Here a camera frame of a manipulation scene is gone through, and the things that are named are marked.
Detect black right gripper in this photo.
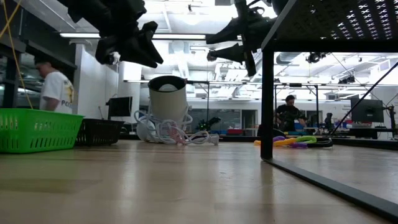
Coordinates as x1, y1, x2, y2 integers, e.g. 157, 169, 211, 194
205, 0, 276, 77

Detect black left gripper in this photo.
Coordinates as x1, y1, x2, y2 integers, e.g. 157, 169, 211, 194
95, 21, 164, 68

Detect white desk lamp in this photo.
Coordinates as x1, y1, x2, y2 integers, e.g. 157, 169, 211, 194
136, 75, 189, 142

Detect black computer monitor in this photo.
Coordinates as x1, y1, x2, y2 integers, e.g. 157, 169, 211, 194
350, 98, 385, 124
106, 96, 134, 121

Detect black perforated metal shelf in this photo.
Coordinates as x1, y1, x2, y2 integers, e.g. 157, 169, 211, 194
260, 0, 398, 222

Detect black ceiling spotlight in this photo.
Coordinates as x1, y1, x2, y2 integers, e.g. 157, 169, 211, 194
305, 51, 326, 65

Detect person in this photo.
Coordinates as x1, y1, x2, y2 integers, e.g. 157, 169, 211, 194
275, 94, 308, 133
34, 58, 75, 115

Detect black plastic basket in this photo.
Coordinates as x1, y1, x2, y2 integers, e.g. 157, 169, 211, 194
74, 118, 126, 146

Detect green plastic basket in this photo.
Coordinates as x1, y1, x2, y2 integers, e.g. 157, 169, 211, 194
0, 108, 85, 154

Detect black monitor stand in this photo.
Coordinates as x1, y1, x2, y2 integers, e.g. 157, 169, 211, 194
384, 105, 397, 139

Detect white lamp power cord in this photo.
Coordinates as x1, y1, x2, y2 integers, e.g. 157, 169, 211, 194
133, 105, 220, 146

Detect black background workstation frame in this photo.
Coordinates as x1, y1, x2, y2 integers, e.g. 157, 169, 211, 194
273, 82, 320, 131

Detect green spiral hair tie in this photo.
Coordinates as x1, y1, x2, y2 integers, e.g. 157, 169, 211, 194
294, 135, 318, 144

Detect yellow extension cord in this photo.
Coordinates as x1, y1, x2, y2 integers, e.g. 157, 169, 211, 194
0, 0, 34, 110

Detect black spiral hair tie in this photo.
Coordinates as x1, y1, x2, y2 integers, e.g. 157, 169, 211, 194
307, 138, 334, 149

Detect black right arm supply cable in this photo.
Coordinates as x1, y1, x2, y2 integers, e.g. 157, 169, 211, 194
330, 60, 398, 137

